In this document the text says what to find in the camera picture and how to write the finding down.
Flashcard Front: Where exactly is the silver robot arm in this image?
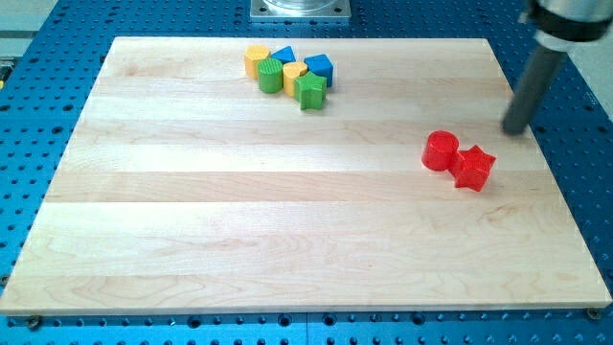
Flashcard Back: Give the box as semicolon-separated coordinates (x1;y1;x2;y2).
523;0;612;52

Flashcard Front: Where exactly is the green star block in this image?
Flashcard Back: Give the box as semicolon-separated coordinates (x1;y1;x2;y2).
294;72;327;110

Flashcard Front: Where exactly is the red star block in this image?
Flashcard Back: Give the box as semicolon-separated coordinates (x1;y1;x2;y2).
448;145;496;192

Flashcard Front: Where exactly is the yellow heart block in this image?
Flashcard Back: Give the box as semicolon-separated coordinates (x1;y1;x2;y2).
283;61;308;98

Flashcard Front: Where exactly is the green cylinder block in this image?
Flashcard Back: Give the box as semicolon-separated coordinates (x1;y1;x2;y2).
257;57;284;94

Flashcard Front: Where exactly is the blue cube block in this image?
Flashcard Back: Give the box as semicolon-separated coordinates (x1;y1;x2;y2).
304;54;334;87

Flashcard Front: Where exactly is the blue triangle block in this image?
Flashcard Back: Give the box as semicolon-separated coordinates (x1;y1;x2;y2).
271;46;296;64

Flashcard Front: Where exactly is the wooden board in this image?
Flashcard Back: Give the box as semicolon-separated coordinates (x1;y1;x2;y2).
1;36;611;316

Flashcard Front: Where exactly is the yellow hexagon block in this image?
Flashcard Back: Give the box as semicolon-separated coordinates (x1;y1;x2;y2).
243;44;271;80

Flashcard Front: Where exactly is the red cylinder block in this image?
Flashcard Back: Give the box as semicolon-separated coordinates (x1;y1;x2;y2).
421;130;459;172

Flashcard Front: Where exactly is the grey pusher rod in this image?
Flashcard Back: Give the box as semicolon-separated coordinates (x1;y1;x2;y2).
501;45;567;136

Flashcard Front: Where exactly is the left board clamp screw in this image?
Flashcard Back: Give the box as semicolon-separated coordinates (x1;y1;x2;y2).
25;315;42;331

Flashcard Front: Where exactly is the board clamp screw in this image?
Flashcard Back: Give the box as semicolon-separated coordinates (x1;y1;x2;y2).
584;308;602;321
25;315;42;331

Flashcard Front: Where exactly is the right board clamp screw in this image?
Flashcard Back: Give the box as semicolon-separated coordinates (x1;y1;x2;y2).
584;308;602;321

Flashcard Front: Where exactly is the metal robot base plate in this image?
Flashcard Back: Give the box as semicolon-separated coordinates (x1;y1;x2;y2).
250;0;352;20

